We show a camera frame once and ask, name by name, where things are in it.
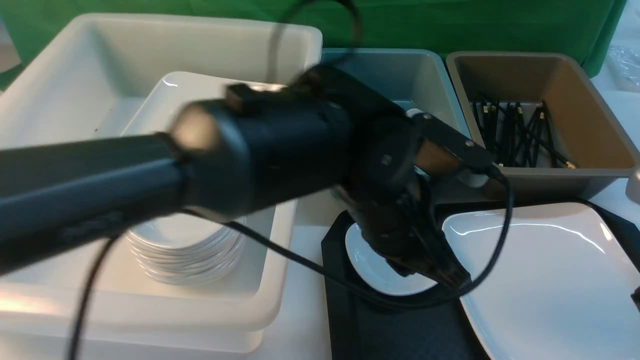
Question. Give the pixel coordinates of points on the stack of small white bowls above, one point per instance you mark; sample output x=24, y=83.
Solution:
x=184, y=250

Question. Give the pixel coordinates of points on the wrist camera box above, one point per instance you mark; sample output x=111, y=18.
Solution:
x=447, y=153

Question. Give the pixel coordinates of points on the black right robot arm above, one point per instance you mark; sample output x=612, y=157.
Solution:
x=635, y=297

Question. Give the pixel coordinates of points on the large white plastic bin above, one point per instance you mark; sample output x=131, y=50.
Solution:
x=90, y=82

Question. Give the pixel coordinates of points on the stack of white square plates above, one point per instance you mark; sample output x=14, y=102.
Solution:
x=165, y=100

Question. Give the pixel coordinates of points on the small white bowl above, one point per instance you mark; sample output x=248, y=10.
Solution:
x=374, y=270

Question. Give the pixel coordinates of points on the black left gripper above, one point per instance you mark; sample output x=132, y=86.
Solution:
x=392, y=204

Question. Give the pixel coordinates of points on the bundle of black chopsticks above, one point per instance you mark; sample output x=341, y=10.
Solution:
x=519, y=135

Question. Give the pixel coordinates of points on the green backdrop cloth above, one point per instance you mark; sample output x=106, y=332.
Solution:
x=580, y=29

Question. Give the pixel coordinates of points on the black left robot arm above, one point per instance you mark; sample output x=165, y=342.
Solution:
x=231, y=157

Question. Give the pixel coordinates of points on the black serving tray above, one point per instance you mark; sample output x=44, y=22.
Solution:
x=360, y=330

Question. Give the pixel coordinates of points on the brown plastic bin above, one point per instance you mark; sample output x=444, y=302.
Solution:
x=584, y=128

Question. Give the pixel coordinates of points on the large white triangular plate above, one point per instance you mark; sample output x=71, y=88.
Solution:
x=562, y=287

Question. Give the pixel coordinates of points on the blue plastic bin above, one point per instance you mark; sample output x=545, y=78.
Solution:
x=414, y=79

